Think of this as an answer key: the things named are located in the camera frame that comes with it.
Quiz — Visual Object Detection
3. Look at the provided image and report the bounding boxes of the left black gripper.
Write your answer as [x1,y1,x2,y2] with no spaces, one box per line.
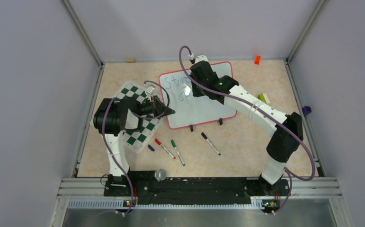
[136,95,175,118]

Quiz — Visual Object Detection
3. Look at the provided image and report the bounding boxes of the pink framed whiteboard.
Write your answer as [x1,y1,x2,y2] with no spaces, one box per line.
[158,70,237,129]

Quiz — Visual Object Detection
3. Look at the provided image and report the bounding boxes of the blue marker cap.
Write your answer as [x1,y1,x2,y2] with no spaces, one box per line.
[148,145,155,152]

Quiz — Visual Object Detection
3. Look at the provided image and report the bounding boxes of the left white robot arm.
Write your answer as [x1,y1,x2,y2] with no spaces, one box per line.
[93,96,176,196]

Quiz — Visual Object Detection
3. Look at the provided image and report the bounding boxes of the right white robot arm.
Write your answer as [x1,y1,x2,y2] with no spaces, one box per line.
[189,55,303,195]

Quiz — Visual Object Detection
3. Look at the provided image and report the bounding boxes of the black whiteboard stand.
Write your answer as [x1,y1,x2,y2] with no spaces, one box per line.
[188,118,223,132]

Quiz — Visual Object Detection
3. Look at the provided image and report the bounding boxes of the red marker pen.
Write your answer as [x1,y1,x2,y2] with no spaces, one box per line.
[155,139,176,159]

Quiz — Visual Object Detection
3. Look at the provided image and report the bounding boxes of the green marker pen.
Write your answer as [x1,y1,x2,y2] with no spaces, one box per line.
[171,140,186,166]

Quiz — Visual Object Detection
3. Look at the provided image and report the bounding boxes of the green white chess mat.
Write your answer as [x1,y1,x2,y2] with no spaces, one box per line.
[115,81,164,154]

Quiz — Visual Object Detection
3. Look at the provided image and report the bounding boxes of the black marker pen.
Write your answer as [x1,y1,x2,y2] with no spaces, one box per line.
[201,132,221,156]

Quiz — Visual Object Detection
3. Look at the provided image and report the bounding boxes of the orange toy block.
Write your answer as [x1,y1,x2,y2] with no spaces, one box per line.
[254,55,261,65]

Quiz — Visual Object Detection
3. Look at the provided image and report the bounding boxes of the green white toy brick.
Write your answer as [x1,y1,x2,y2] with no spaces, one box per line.
[258,93,270,104]

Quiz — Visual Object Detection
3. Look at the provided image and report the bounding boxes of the small wooden block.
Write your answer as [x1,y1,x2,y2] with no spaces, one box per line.
[126,58,136,63]

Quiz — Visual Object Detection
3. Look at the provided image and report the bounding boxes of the grey mesh ball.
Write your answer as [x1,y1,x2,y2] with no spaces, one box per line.
[154,169,167,182]

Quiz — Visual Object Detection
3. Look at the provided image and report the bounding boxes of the purple toy block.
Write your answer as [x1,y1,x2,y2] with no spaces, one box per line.
[302,106,312,116]

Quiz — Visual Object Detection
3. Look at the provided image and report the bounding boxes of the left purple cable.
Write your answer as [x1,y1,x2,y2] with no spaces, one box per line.
[101,80,171,215]

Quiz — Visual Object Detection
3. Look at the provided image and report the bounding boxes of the purple cable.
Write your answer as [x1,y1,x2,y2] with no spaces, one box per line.
[178,45,316,215]
[101,80,171,215]

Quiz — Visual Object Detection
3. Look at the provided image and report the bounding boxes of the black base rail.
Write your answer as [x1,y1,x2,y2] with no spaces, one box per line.
[104,171,289,205]

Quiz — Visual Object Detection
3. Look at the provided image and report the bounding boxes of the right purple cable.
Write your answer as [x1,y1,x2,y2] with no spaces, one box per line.
[178,45,316,215]

